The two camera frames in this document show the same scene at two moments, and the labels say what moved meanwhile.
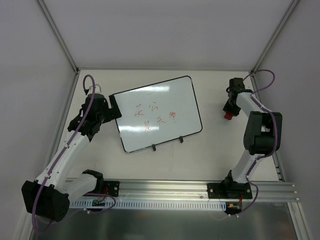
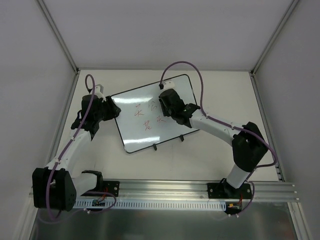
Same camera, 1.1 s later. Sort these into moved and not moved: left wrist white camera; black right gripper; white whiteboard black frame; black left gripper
Moved: black right gripper
Not moved: left wrist white camera; black left gripper; white whiteboard black frame
